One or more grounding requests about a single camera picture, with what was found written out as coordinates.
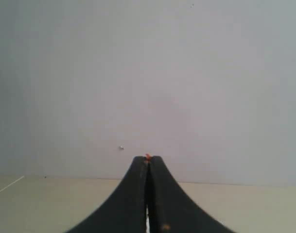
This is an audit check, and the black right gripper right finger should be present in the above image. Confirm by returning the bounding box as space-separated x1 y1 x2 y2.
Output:
147 156 233 233

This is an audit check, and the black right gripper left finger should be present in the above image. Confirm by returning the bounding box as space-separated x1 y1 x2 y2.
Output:
68 156 148 233

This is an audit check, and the red dried fruit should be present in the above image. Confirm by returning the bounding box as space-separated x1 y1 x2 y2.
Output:
145 153 152 162

